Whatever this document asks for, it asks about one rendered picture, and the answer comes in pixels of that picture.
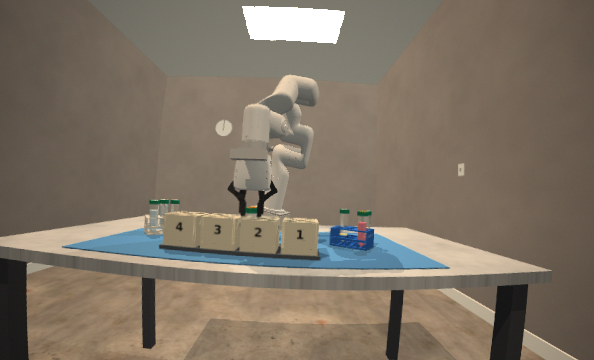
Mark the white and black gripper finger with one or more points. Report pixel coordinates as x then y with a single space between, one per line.
263 197
238 195

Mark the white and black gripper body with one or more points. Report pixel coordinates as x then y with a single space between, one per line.
251 175

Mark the blue bench mat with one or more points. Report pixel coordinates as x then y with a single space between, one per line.
384 255

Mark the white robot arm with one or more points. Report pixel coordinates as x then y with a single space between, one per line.
259 120

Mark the beige tube rack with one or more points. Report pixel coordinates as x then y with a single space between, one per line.
157 231

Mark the beige bucket adapter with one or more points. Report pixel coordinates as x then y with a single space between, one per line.
220 233
260 235
299 236
182 229

